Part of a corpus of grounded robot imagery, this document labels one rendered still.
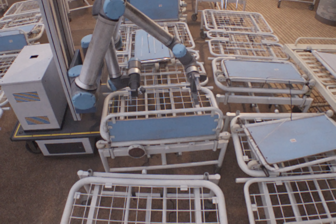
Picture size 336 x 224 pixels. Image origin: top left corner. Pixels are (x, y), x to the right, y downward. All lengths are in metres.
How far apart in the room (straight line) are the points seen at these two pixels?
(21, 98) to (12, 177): 0.79
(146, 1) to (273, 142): 2.28
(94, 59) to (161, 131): 0.60
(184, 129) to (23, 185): 1.47
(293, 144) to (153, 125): 0.92
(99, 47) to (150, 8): 1.89
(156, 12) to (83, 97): 1.97
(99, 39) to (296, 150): 1.38
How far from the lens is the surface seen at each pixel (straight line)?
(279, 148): 1.66
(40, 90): 1.88
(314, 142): 1.82
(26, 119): 2.13
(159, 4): 3.21
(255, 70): 2.29
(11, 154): 2.63
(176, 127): 1.55
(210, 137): 1.66
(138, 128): 1.54
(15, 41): 3.12
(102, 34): 1.38
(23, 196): 2.28
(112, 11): 1.32
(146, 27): 1.59
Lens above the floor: 1.76
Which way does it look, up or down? 40 degrees down
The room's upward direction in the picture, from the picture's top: straight up
